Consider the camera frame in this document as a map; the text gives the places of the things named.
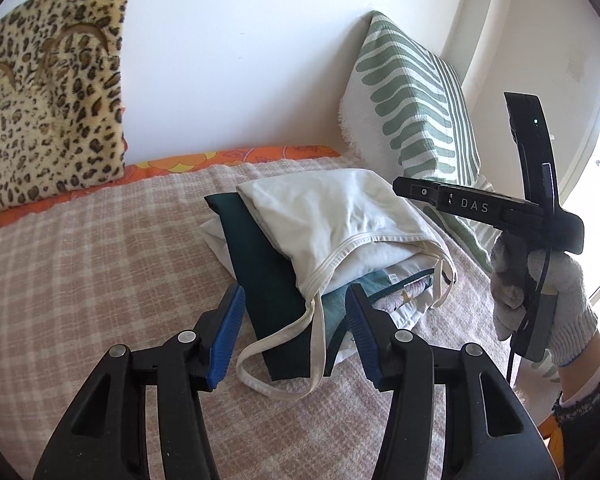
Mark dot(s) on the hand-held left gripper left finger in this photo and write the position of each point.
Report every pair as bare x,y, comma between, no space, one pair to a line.
225,340

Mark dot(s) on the teal printed garment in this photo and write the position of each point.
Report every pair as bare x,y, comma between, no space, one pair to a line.
350,300

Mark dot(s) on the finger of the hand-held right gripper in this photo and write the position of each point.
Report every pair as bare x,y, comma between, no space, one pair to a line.
415,191

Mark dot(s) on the white cloth bag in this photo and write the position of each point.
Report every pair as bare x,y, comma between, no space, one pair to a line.
340,210

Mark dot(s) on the green striped white pillow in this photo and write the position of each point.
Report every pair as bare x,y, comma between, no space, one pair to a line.
410,85

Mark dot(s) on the person's right hand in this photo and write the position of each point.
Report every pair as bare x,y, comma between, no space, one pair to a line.
570,300

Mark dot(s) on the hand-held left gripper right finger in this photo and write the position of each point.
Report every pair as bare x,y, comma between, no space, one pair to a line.
362,340

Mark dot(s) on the beige checked blanket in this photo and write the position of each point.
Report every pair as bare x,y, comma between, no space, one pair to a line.
105,260

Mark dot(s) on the white folded cloth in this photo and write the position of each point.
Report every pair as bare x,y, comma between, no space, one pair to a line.
217,242

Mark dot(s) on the orange bed sheet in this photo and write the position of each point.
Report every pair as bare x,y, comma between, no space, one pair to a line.
190,160

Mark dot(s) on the white green striped cloth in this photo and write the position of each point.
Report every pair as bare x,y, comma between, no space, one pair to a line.
545,367

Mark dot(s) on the dark green folded cloth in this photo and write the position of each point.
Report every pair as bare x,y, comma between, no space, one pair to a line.
260,270

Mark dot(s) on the leopard print pillow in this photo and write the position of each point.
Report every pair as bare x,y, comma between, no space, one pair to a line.
45,110

